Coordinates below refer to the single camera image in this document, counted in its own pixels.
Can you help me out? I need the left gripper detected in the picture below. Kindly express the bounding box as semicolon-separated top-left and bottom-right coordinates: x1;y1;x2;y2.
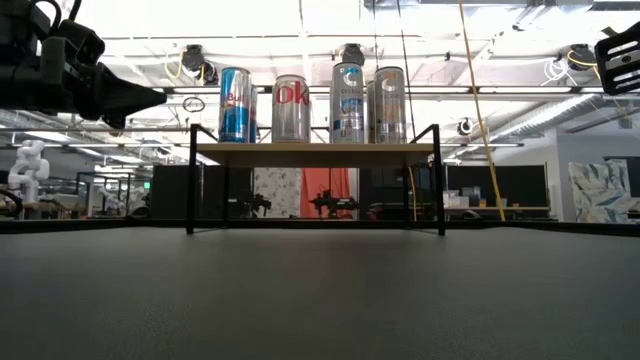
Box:
0;0;169;131

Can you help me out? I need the sugarfree Red Bull can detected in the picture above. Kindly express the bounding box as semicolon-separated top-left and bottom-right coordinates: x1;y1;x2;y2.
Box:
217;66;253;144

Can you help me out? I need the white-topped silver can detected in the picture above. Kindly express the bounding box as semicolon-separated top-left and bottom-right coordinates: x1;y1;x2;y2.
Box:
271;74;312;144

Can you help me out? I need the grey can with dark top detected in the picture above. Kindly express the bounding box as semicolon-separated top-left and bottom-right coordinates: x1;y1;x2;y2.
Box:
329;61;366;145

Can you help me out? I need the slim silver can red text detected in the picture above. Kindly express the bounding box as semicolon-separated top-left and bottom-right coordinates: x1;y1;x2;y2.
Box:
373;66;408;145

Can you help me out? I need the wooden shelf with black legs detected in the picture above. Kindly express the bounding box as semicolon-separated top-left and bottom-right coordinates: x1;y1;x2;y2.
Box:
185;123;447;236

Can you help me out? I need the black partition panel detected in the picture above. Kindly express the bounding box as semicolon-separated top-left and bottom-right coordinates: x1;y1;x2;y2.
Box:
149;164;255;220
445;164;550;210

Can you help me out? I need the long ceiling light strip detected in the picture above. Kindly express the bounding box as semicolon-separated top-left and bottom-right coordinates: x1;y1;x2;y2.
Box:
149;85;640;96

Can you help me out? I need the white blue patterned sheet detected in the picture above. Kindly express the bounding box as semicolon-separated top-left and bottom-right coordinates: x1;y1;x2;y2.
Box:
568;158;632;224

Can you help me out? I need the small black device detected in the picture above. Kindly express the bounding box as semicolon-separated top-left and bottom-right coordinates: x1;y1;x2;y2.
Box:
227;192;274;219
308;188;360;217

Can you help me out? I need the white floral patterned sheet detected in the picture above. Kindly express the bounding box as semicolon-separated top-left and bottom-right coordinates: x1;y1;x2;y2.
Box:
253;167;304;219

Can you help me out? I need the orange red panel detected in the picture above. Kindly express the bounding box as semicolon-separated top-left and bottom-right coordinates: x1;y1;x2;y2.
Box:
299;167;354;220

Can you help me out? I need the black table mat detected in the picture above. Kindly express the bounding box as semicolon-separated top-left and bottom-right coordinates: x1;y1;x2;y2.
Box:
0;227;640;360

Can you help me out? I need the yellow cable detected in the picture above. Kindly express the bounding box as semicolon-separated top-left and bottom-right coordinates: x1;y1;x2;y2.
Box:
408;166;418;222
457;0;506;222

